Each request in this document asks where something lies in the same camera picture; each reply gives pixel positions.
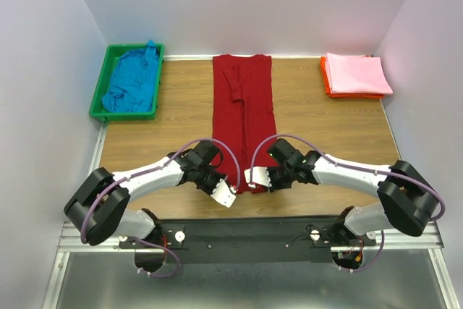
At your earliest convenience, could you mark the red t-shirt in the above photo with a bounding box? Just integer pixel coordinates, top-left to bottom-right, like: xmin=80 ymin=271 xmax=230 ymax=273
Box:
xmin=211 ymin=54 xmax=279 ymax=196

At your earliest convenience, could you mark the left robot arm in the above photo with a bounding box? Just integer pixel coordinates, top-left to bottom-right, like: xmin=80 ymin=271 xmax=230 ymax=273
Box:
xmin=64 ymin=138 xmax=236 ymax=246

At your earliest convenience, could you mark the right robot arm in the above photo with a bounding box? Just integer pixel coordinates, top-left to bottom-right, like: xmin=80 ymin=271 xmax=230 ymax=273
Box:
xmin=267 ymin=139 xmax=440 ymax=244

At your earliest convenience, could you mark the blue t-shirt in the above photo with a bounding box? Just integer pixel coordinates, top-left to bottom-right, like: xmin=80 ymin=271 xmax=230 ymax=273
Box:
xmin=102 ymin=41 xmax=159 ymax=113

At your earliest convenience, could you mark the pink folded t-shirt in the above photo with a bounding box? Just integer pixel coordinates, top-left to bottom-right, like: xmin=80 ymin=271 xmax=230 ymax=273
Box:
xmin=324 ymin=53 xmax=393 ymax=96

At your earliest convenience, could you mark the orange folded t-shirt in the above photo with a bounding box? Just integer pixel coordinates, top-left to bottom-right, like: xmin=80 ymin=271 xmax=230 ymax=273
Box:
xmin=320 ymin=56 xmax=384 ymax=100

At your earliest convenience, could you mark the green plastic bin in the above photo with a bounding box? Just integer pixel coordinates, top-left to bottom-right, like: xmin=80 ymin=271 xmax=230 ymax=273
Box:
xmin=90 ymin=43 xmax=164 ymax=122

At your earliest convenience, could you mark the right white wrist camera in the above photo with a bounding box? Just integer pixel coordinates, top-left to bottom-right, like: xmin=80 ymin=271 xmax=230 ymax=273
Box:
xmin=244 ymin=166 xmax=272 ymax=189

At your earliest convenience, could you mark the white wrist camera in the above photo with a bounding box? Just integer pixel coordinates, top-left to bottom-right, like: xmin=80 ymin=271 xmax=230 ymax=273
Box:
xmin=211 ymin=179 xmax=236 ymax=208
xmin=244 ymin=166 xmax=272 ymax=189

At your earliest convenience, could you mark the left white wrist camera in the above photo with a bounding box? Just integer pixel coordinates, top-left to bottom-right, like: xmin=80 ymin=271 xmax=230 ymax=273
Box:
xmin=211 ymin=179 xmax=236 ymax=208

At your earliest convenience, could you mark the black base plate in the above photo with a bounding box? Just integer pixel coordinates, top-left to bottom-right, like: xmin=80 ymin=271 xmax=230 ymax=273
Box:
xmin=119 ymin=214 xmax=377 ymax=266

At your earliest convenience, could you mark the aluminium frame rail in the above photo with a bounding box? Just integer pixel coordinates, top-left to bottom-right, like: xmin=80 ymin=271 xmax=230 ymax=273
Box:
xmin=41 ymin=120 xmax=460 ymax=309

